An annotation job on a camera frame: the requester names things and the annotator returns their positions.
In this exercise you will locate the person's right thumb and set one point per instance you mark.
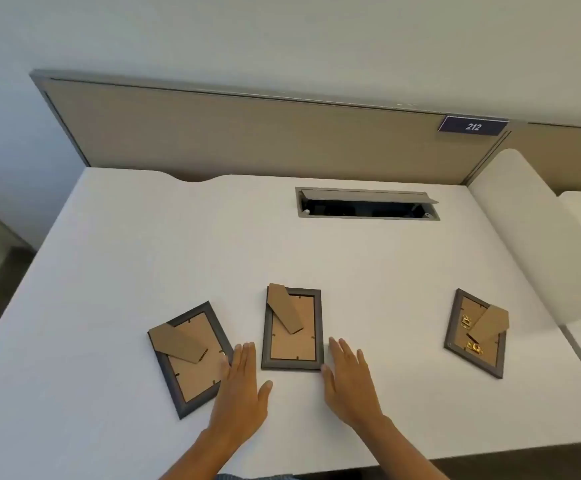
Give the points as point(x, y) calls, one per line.
point(327, 378)

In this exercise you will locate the grey frame with gold hooks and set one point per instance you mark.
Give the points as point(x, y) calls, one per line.
point(478, 344)

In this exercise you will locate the person's left thumb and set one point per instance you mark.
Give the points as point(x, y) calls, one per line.
point(265, 391)

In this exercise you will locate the person's left hand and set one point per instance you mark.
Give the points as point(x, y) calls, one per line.
point(238, 399)

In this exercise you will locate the person's left forearm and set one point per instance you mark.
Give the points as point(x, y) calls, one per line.
point(205, 457)

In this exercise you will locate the person's right forearm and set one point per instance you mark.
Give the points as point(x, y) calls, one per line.
point(403, 452)

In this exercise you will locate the white side divider panel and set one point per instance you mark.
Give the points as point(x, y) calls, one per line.
point(535, 234)

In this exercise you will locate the large grey picture frame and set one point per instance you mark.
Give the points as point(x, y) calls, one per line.
point(190, 374)

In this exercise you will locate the dark blue number sign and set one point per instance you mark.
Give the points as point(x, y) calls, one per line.
point(473, 126)

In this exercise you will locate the person's right hand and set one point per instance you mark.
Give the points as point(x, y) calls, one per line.
point(353, 394)

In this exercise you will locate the person's right middle finger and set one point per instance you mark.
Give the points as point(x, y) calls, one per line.
point(348, 354)

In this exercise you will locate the person's left middle finger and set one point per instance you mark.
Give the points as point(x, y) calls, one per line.
point(238, 362)

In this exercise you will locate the short beige desk partition panel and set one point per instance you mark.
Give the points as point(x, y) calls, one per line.
point(565, 152)

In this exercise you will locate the person's right little finger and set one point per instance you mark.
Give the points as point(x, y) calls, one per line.
point(369, 377)

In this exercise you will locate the long beige desk partition panel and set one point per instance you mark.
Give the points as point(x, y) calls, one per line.
point(250, 132)

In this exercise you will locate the person's grey clothing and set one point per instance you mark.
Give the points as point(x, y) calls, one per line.
point(255, 477)

